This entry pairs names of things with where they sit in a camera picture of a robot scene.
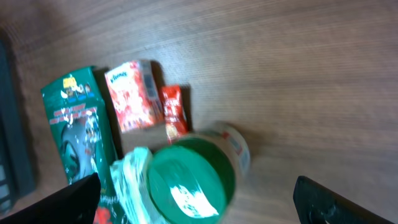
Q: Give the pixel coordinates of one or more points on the teal wet wipes pack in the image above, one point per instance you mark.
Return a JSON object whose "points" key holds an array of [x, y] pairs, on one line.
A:
{"points": [[129, 176]]}

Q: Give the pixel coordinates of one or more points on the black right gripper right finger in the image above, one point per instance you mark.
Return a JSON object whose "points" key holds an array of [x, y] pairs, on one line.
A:
{"points": [[316, 204]]}

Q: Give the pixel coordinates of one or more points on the grey plastic mesh basket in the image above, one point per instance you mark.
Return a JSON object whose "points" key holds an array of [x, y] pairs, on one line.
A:
{"points": [[17, 177]]}

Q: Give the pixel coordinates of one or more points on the red Nescafe coffee stick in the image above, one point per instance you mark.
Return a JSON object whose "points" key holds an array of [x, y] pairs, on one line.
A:
{"points": [[176, 124]]}

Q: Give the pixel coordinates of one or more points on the green snack bag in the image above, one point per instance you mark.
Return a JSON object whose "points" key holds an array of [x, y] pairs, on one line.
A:
{"points": [[81, 130]]}

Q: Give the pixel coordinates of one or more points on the red Kleenex tissue pack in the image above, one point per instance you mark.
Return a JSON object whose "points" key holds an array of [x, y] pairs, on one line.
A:
{"points": [[134, 95]]}

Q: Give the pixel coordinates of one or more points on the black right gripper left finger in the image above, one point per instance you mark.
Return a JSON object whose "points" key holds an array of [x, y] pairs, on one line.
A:
{"points": [[74, 204]]}

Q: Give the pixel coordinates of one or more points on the green-lid spice jar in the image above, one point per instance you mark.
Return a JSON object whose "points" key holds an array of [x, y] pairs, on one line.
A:
{"points": [[194, 179]]}

